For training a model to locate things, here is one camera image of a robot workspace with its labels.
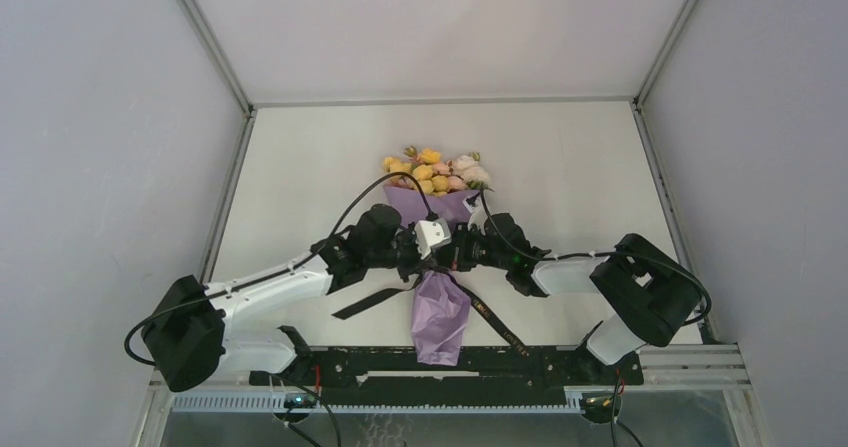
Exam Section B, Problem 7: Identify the white fake flower stem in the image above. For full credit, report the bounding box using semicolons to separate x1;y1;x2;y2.
450;152;492;190

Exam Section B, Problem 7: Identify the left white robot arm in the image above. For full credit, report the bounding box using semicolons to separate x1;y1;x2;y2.
130;204;451;392

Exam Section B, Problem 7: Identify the yellow fake flower stem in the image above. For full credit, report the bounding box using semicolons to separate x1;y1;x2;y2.
381;146;448;196

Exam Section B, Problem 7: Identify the pink wrapping paper sheet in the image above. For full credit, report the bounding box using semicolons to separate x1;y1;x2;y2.
411;190;472;367

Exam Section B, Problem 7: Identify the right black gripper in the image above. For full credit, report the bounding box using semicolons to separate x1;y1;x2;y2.
435;220;512;271

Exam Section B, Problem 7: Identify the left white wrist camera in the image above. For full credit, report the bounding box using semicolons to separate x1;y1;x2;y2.
413;218;452;260

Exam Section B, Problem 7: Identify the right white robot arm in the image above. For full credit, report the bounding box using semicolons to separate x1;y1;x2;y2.
436;213;712;383

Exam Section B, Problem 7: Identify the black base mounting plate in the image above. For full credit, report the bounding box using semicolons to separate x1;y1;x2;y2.
248;346;645;406

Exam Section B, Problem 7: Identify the aluminium frame rail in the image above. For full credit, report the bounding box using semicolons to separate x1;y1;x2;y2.
176;0;254;117

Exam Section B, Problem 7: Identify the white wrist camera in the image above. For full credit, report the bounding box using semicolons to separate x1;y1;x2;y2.
413;218;452;260
463;193;487;231

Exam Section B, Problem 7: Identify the black ribbon strap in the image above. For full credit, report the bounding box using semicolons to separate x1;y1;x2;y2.
331;272;531;359

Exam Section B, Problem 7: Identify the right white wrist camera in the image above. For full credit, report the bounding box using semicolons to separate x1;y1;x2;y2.
463;193;487;231

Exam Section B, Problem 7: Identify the white cable duct strip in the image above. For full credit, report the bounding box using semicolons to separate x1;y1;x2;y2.
172;391;585;414

